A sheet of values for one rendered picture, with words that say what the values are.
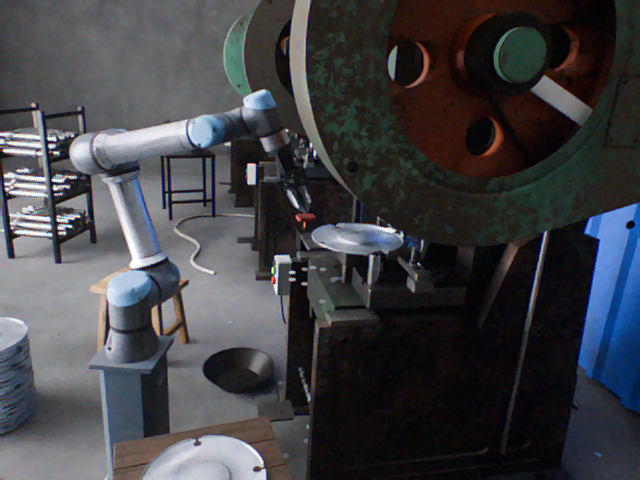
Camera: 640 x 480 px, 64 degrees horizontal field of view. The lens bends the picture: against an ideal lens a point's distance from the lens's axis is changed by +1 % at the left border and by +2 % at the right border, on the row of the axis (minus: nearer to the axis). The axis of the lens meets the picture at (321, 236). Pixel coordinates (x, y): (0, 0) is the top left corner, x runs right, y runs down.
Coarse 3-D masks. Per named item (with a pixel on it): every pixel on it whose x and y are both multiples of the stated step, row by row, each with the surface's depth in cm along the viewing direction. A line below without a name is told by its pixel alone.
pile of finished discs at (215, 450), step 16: (176, 448) 129; (192, 448) 129; (208, 448) 130; (224, 448) 130; (240, 448) 130; (160, 464) 124; (176, 464) 124; (192, 464) 123; (208, 464) 124; (224, 464) 125; (240, 464) 125; (256, 464) 125
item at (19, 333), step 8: (0, 320) 192; (8, 320) 192; (16, 320) 192; (0, 328) 186; (8, 328) 187; (16, 328) 187; (24, 328) 187; (0, 336) 181; (8, 336) 182; (16, 336) 182; (24, 336) 182; (0, 344) 176; (8, 344) 177; (0, 352) 172
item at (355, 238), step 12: (324, 228) 168; (336, 228) 169; (348, 228) 170; (360, 228) 171; (372, 228) 171; (384, 228) 170; (324, 240) 157; (336, 240) 157; (348, 240) 156; (360, 240) 157; (372, 240) 157; (384, 240) 160; (396, 240) 161; (348, 252) 147; (360, 252) 147; (384, 252) 149
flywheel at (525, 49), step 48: (432, 0) 103; (480, 0) 105; (528, 0) 107; (576, 0) 109; (432, 48) 106; (480, 48) 97; (528, 48) 96; (576, 48) 114; (432, 96) 109; (480, 96) 111; (528, 96) 114; (576, 96) 117; (432, 144) 113; (528, 144) 118
